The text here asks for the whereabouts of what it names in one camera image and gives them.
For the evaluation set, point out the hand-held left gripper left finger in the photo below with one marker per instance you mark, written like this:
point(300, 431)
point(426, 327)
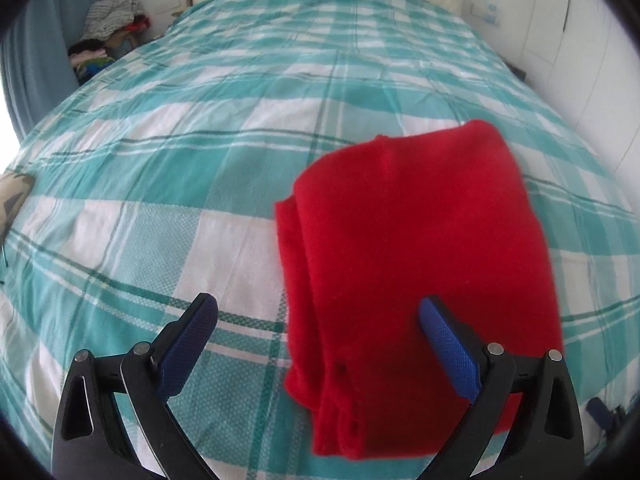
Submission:
point(187, 350)

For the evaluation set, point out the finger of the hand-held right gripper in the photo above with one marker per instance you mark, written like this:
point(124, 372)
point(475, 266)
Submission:
point(600, 410)

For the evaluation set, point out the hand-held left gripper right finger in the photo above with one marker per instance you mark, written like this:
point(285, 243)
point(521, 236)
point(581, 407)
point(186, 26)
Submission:
point(447, 350)

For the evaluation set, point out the red knit sweater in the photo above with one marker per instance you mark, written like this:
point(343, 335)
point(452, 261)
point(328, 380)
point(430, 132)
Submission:
point(400, 220)

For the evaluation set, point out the pile of clothes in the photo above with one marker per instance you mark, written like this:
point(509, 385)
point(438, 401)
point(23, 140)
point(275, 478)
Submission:
point(107, 30)

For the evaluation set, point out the teal plaid bed blanket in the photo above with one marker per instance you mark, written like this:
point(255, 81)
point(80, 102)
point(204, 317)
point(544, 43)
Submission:
point(200, 135)

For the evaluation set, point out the blue curtain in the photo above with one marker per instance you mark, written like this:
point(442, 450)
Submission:
point(35, 50)

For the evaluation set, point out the white wardrobe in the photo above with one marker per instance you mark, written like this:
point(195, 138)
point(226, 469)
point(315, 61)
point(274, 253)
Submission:
point(590, 35)

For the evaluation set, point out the white wall outlet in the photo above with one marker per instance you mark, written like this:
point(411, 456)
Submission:
point(484, 12)

